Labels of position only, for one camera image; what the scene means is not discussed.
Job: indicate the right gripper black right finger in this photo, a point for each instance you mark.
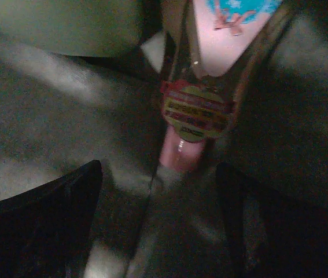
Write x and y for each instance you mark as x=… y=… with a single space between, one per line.
x=296 y=231

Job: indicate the olive green canvas bag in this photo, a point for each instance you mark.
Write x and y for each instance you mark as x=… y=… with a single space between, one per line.
x=58 y=113

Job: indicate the orange bottle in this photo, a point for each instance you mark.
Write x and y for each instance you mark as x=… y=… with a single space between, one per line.
x=218 y=49

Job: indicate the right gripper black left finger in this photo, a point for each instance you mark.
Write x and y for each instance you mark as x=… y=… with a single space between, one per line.
x=44 y=232

